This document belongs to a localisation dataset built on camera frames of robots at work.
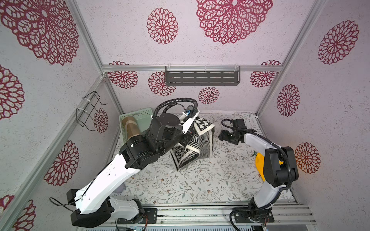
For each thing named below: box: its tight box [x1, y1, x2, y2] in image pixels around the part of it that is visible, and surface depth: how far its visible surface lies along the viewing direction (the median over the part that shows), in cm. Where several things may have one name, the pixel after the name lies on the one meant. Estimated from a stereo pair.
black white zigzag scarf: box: [170, 116, 216, 171], surface depth 59 cm
